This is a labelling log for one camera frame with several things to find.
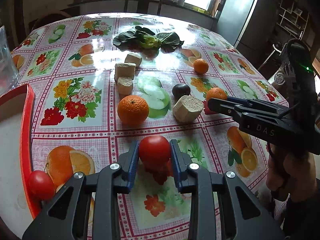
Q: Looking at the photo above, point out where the small orange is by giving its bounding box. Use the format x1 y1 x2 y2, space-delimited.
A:
193 59 209 75
206 87 227 101

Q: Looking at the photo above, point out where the red tomato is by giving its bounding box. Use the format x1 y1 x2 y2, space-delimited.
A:
139 135 171 171
27 170 55 201

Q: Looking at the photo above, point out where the large orange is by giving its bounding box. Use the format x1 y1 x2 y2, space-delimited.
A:
117 95 149 127

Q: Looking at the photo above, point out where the person right hand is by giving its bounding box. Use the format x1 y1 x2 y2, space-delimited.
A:
266 144 318 202

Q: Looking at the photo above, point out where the beige block front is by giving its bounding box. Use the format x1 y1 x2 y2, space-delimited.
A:
172 95 204 123

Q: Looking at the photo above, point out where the beige block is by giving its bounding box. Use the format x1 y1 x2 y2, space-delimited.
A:
124 53 142 67
114 63 136 82
117 76 133 96
172 95 204 123

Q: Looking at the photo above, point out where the red tomato in tray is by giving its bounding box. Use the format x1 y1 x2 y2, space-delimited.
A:
27 170 55 201

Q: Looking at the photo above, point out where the dark plum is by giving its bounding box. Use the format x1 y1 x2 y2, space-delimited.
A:
172 83 190 100

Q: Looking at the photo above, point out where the red rimmed white tray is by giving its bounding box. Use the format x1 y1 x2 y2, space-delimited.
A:
1 85 35 239

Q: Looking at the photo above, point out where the grey refrigerator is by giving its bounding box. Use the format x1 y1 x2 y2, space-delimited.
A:
214 0 279 67

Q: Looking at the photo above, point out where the wooden shelf unit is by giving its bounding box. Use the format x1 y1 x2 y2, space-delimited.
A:
276 0 310 40

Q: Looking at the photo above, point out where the beige block lower left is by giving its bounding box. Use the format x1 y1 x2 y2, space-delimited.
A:
117 76 133 96

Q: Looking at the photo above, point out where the beige block far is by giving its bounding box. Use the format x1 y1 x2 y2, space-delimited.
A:
124 53 142 67

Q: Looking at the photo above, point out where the green leafy vegetable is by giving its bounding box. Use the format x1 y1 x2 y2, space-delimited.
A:
113 25 184 52

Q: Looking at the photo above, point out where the beige block middle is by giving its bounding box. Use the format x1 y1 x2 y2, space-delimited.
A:
114 63 136 82

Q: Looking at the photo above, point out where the floral plastic tablecloth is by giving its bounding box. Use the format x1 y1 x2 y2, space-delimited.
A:
12 13 288 239

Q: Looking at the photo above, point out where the clear glass mug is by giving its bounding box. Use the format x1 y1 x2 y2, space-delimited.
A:
0 26 20 95

